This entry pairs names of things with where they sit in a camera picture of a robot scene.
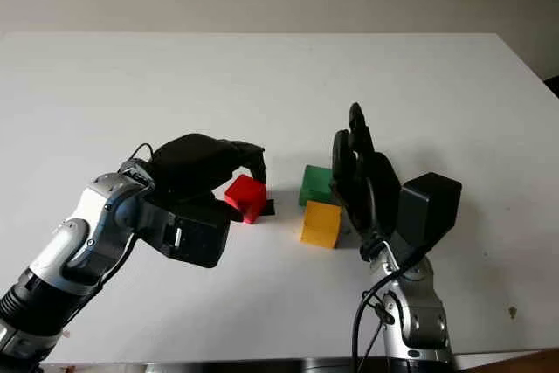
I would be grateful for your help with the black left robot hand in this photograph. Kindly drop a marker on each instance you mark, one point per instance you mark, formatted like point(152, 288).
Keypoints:
point(192, 163)

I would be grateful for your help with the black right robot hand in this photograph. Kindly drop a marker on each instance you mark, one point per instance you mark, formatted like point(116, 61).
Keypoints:
point(367, 189)

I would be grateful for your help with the green cube block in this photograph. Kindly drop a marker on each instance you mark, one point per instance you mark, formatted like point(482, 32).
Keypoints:
point(314, 183)

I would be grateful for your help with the yellow cube block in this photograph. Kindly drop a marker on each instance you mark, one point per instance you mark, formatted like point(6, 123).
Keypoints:
point(321, 224)

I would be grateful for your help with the red cube block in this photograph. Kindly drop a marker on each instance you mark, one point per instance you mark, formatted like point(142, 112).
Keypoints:
point(246, 196)

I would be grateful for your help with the black tape strip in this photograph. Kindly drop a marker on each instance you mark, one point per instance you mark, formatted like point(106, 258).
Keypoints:
point(270, 208)

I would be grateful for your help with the grey robot torso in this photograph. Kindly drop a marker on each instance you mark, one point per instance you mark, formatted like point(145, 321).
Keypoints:
point(262, 366)

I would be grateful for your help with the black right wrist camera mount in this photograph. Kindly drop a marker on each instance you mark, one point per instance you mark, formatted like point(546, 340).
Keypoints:
point(430, 211)

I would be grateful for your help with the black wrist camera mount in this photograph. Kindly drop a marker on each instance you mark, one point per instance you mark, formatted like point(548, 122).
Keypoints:
point(196, 237)
point(430, 211)

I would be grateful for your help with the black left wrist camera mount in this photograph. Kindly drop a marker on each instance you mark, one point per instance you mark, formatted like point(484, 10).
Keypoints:
point(196, 237)

